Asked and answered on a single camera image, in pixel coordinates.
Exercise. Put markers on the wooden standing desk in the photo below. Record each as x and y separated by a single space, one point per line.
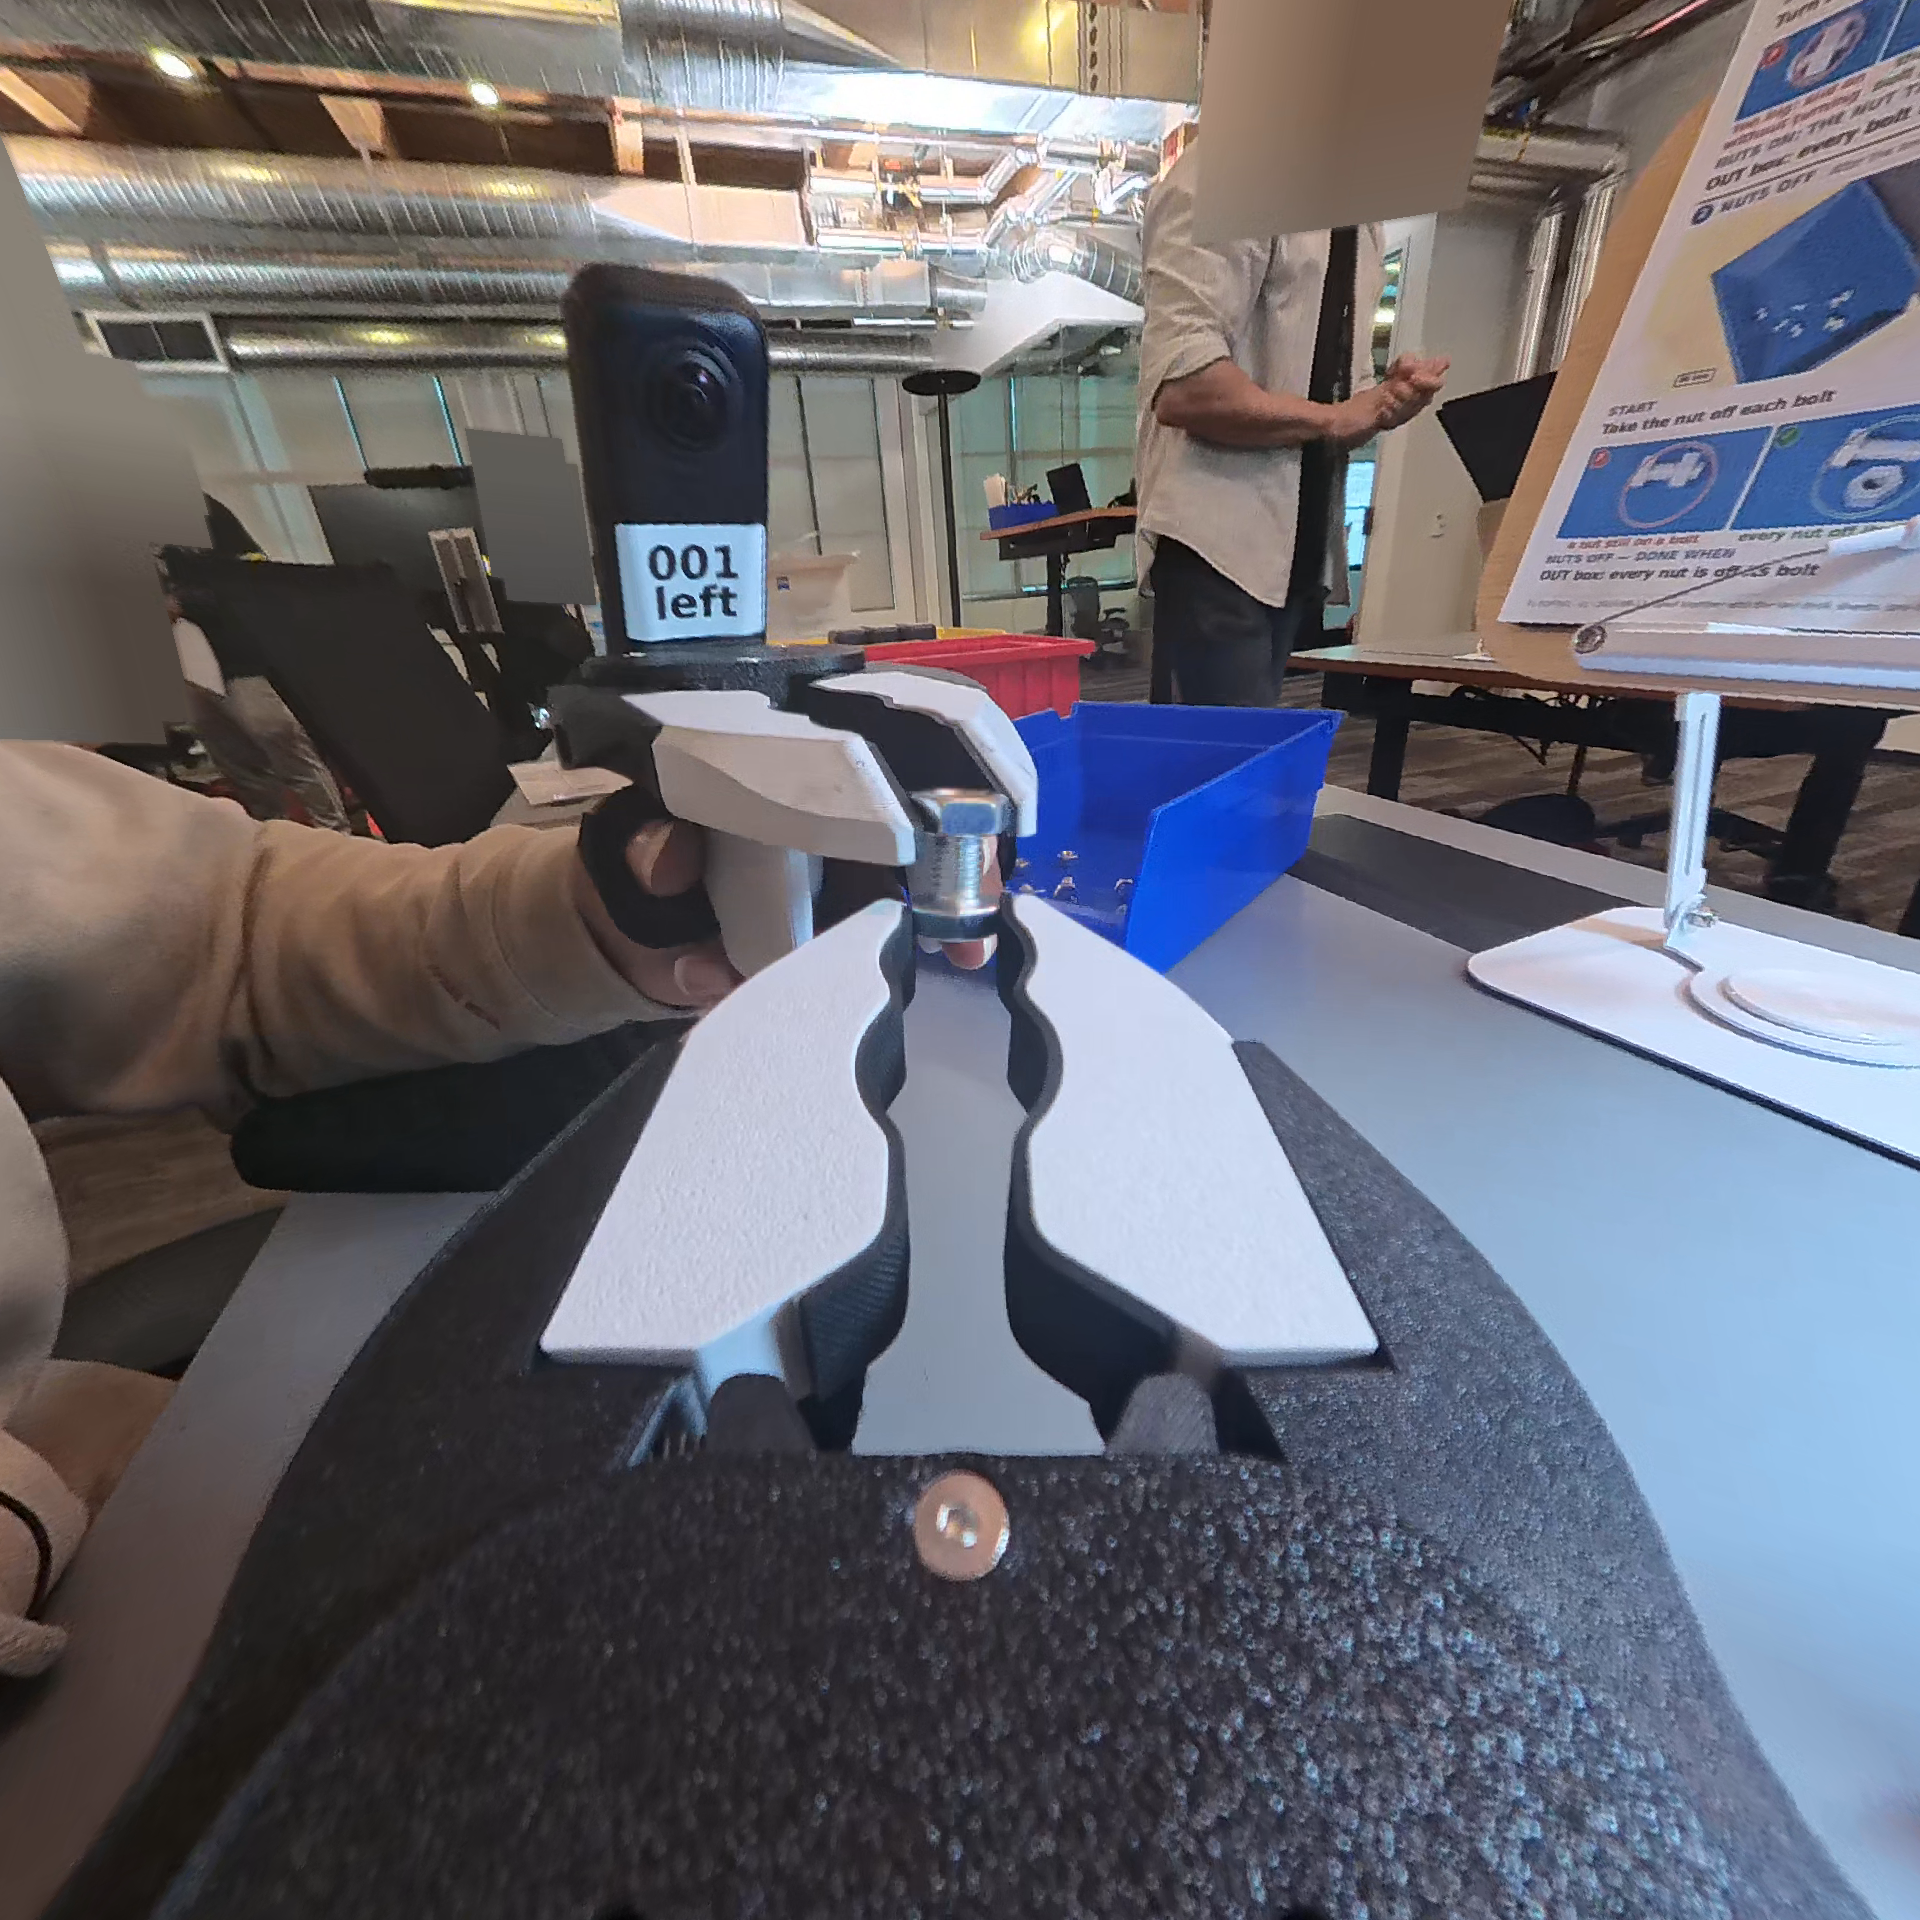
1051 526

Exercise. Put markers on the white instruction sheet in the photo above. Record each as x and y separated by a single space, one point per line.
1800 182

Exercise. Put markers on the person's left forearm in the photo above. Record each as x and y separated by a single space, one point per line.
303 929

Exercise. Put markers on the person's beige hoodie torso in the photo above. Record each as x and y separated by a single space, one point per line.
75 1441

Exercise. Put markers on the blue plastic bin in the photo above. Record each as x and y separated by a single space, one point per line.
1231 796

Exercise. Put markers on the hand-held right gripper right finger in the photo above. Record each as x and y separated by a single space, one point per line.
1195 1188

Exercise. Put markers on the person's left hand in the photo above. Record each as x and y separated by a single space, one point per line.
692 969

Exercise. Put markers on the red plastic bin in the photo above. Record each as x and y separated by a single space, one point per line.
1006 678

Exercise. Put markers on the pile of bolts nuts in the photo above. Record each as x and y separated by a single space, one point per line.
1082 875

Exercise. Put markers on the black floor lamp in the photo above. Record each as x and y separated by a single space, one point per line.
939 382

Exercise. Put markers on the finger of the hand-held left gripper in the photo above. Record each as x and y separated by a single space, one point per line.
766 768
961 736

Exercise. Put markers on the silver hex bolt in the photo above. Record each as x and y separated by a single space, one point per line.
961 854

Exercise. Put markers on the black chair armrest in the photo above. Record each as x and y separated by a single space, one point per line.
420 1126

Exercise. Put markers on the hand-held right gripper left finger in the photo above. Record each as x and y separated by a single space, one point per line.
734 1188

